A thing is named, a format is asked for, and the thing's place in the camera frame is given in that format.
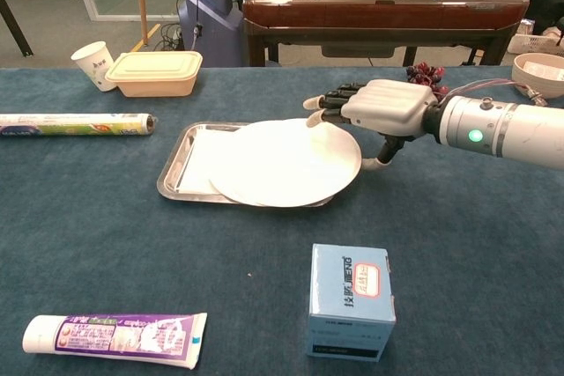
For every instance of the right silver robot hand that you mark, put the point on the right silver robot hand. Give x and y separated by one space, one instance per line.
388 105

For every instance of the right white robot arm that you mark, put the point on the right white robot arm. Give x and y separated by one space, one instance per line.
520 134

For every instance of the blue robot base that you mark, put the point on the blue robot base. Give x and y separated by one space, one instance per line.
211 24

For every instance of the stainless steel tray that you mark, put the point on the stainless steel tray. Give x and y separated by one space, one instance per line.
169 173

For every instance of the purple grape bunch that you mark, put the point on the purple grape bunch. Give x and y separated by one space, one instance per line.
423 72

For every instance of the brown mahjong table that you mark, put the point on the brown mahjong table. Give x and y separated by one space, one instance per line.
374 15

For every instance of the beige bowl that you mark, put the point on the beige bowl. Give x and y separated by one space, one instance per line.
529 81

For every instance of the dark blue table mat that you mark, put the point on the dark blue table mat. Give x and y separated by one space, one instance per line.
462 239

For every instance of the white plastic basket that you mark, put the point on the white plastic basket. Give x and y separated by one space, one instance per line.
537 43

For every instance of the white packet in bowl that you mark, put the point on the white packet in bowl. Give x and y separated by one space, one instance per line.
546 71

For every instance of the light blue cardboard box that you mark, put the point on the light blue cardboard box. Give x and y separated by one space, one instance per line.
348 305

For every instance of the beige lidded lunch box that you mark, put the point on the beige lidded lunch box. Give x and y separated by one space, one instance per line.
154 74

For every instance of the white paper cup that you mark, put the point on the white paper cup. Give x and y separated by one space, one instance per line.
94 63

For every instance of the cling film roll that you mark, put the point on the cling film roll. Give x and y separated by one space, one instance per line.
75 125

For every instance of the purple and white toothpaste tube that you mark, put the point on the purple and white toothpaste tube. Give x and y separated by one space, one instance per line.
110 340

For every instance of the black table leg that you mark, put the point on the black table leg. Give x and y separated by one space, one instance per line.
15 28

